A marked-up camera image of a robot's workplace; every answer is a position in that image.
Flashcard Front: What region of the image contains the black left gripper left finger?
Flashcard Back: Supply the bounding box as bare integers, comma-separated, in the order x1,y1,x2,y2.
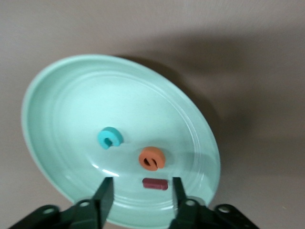
8,177,115,229

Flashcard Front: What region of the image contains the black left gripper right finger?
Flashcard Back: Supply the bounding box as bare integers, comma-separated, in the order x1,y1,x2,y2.
170,177,259,229

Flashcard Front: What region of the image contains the dark red foam letter l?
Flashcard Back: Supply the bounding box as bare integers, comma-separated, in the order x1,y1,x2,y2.
142,177,169,191

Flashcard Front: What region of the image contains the orange foam letter e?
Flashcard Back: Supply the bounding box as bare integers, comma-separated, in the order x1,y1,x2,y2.
139,146,165,172

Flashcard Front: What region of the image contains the teal foam letter c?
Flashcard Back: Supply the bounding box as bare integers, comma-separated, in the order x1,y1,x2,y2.
96,126,124,150

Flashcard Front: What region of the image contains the light green round plate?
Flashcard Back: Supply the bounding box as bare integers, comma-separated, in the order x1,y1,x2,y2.
20,54,221,228

